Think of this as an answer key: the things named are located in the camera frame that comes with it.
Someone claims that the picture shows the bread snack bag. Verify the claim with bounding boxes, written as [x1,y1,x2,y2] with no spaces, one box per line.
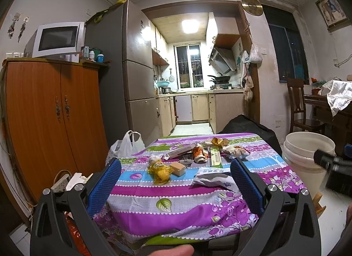
[222,146,250,159]

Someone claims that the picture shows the white alcohol wipes pack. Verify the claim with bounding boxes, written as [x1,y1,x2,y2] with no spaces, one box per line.
[192,167,239,193]

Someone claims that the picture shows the green toothpaste box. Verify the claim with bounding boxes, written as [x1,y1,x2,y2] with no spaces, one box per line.
[210,147,223,168]

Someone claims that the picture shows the yellow snack packet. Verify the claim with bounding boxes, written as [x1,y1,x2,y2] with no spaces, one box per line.
[147,155,173,185]

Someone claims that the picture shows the orange paper cup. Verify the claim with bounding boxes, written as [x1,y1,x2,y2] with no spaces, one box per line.
[192,144,208,163]

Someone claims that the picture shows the black cigarette pack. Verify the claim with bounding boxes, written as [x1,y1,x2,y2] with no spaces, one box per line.
[178,153,193,167]

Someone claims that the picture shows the tan sponge block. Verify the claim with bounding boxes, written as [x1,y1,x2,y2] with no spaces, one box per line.
[169,162,186,177]

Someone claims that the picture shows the gold cardboard box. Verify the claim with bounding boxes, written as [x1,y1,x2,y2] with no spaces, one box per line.
[211,137,229,148]

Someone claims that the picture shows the kitchen base cabinets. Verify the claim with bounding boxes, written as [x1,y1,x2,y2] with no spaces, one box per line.
[157,89,248,137]

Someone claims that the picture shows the kitchen window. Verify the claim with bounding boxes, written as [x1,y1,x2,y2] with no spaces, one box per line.
[174,43,204,89]

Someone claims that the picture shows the person's left hand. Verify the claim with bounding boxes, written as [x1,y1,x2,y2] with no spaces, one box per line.
[138,244,194,256]

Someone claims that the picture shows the white plastic bucket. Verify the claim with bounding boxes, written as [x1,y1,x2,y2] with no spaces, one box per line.
[282,131,335,199]

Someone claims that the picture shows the dark wooden table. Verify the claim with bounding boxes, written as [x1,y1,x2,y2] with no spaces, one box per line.
[304,95,351,156]

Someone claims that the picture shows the white power strip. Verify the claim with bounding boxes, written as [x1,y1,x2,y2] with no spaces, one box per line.
[51,174,71,193]

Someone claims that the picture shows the white crumpled cloth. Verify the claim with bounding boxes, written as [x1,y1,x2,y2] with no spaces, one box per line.
[322,80,352,117]

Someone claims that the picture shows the dark wooden chair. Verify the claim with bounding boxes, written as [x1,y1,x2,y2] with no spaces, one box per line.
[286,78,325,133]

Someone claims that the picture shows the black cloth covered object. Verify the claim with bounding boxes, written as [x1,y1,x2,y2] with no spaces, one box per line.
[220,115,282,156]

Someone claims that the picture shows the dark window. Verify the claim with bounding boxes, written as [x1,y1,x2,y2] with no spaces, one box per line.
[263,5,309,85]

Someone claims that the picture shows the floral purple tablecloth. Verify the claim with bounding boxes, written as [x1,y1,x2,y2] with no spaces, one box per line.
[93,132,307,245]

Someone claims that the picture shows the orange wooden cabinet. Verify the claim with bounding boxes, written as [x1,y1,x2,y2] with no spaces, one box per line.
[2,58,108,201]

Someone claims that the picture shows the hanging white plastic bag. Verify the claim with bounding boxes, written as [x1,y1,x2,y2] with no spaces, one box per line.
[249,43,262,64]

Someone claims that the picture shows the range hood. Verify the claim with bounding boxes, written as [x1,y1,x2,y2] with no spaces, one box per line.
[209,46,237,75]

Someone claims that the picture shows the white microwave oven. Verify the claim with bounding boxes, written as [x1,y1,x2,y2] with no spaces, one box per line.
[24,22,85,63]

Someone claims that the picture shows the grey refrigerator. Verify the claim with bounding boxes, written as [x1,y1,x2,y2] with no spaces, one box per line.
[85,0,161,145]

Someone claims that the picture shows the framed wall picture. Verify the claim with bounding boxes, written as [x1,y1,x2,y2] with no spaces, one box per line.
[316,0,351,32]

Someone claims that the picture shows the round gold wall clock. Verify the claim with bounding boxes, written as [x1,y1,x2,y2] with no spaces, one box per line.
[241,0,264,16]

